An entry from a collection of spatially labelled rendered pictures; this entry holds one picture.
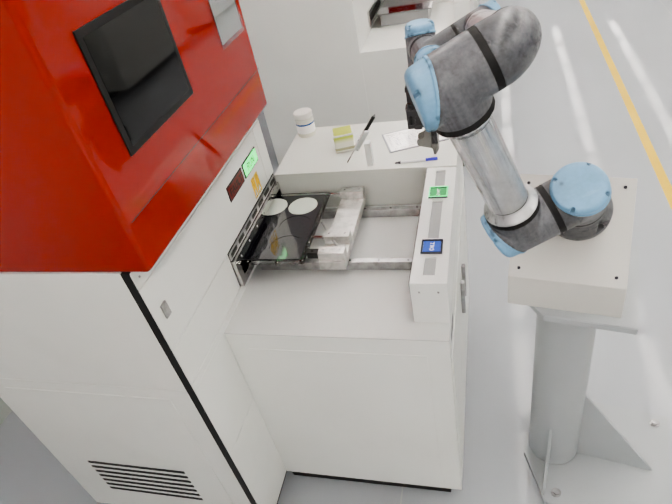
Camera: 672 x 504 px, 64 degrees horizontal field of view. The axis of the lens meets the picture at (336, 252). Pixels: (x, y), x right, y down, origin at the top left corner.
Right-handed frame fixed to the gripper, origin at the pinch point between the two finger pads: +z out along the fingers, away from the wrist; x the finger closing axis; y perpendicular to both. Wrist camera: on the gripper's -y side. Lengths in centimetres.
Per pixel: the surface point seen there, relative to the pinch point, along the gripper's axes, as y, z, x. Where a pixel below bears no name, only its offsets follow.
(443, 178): -0.2, 15.1, -8.7
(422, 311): 2.8, 24.5, 40.0
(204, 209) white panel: 58, -4, 32
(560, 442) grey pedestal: -36, 96, 30
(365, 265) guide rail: 21.8, 26.9, 19.0
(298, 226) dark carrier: 45, 21, 7
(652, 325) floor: -79, 111, -39
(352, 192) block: 30.3, 20.0, -10.6
